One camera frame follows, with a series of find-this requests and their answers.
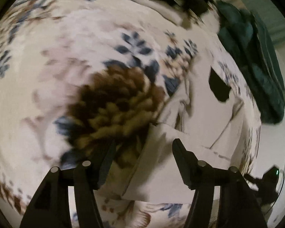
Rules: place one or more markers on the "beige small garment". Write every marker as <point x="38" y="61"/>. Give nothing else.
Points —
<point x="208" y="128"/>

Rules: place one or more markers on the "dark green quilted jacket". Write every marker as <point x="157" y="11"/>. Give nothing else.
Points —
<point x="246" y="38"/>

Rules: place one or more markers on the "floral fleece blanket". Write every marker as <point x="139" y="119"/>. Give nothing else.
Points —
<point x="77" y="73"/>

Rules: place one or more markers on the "black garment label patch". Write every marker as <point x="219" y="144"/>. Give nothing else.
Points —
<point x="220" y="90"/>

